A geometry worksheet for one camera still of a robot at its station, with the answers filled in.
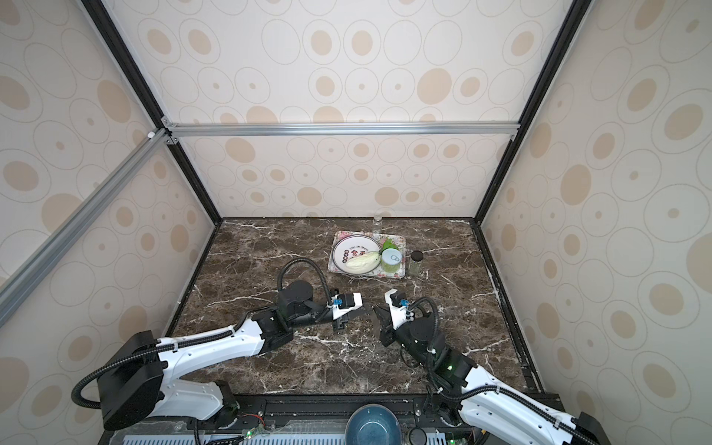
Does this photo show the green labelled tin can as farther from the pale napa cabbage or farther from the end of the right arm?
the end of the right arm

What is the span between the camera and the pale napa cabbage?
3.35 feet

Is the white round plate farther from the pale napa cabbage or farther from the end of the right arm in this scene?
the end of the right arm

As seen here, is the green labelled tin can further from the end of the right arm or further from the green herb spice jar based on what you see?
the end of the right arm

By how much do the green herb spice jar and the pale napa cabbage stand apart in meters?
0.13

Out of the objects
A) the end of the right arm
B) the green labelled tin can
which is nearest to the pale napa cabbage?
the green labelled tin can

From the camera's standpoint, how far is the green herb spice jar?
969 mm

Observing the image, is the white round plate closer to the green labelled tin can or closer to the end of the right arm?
the green labelled tin can
